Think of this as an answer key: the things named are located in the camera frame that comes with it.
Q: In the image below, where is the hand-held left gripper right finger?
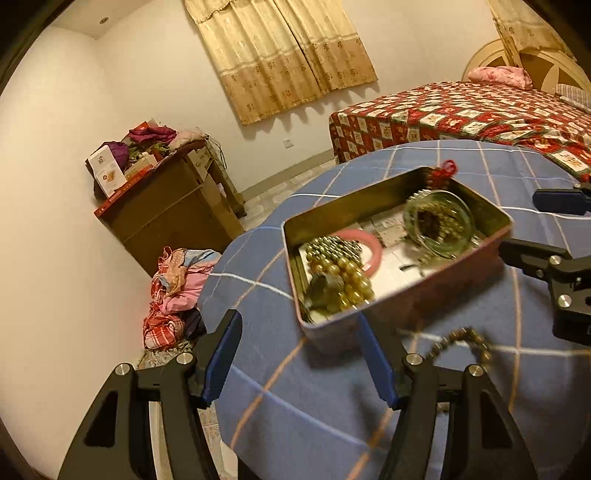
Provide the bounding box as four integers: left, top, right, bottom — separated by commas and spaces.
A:
358, 316, 539, 480

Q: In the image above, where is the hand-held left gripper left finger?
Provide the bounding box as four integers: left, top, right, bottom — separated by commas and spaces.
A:
56, 310, 243, 480

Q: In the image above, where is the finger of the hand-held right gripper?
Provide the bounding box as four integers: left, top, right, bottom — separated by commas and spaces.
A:
499, 239, 591, 344
532, 185, 591, 214

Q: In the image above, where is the rectangular metal tin box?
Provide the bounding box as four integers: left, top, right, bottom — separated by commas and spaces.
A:
281, 166, 513, 356

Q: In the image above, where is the green bangle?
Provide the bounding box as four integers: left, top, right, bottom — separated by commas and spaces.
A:
404, 189, 476, 259

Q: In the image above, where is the dark green pendant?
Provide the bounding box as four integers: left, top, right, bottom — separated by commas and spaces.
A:
305, 274, 342, 310

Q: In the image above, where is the olive brown bead bracelet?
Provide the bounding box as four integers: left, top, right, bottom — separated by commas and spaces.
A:
425, 327, 492, 365

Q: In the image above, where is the small gold bead bracelet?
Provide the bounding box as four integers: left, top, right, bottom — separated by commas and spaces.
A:
299, 235, 365, 271

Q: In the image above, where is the pile of colourful clothes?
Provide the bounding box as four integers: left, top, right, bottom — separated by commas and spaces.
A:
142, 247, 222, 349

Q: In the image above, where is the printed paper sheet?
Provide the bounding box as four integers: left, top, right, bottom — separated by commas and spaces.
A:
298, 212, 462, 319

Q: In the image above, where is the striped pillow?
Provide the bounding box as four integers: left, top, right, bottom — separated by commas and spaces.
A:
554, 83, 591, 112

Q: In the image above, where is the pink bangle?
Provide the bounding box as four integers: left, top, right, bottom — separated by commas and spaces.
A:
339, 228, 384, 282

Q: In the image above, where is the pink pillow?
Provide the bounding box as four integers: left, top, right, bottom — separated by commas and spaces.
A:
467, 66, 534, 90

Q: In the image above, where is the bed with red patterned cover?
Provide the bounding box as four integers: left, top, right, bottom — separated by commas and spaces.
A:
328, 82, 591, 183

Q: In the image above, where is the brown wooden cabinet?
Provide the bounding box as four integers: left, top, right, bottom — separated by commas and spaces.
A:
95, 136, 246, 278

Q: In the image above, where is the cream wooden headboard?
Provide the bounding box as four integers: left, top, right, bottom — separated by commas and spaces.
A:
462, 39, 591, 93

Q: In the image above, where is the narrow beige patterned curtain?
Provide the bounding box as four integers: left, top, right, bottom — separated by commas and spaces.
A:
488, 0, 578, 58

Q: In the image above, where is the flat red box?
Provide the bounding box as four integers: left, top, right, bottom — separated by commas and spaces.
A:
93, 161, 158, 217

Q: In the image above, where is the pale pink cloth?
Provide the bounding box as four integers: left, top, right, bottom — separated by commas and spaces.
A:
168, 129, 207, 151

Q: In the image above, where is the purple cloth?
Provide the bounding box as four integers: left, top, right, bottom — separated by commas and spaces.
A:
105, 141, 131, 169

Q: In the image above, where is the maroon cloth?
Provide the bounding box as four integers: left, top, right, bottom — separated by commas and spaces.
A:
128, 126, 177, 147

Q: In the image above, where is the wide beige patterned curtain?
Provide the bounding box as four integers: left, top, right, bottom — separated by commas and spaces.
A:
184, 0, 379, 126

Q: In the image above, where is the brown bead bracelet red tassel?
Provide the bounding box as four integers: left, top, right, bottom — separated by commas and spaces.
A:
416, 159, 462, 243

